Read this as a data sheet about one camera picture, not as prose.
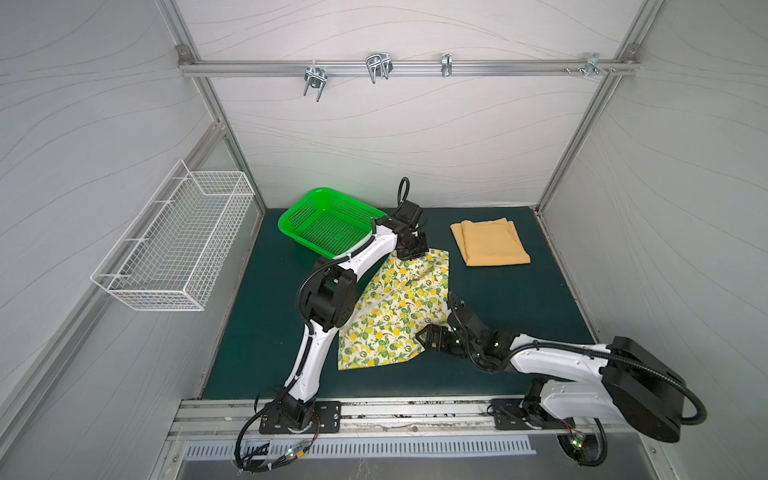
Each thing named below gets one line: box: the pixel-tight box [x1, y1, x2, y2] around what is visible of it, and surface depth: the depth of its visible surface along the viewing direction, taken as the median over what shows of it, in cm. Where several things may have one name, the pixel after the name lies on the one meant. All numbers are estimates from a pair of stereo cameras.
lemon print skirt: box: [338, 248, 450, 370], surface depth 92 cm
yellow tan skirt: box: [450, 218, 531, 267], surface depth 110 cm
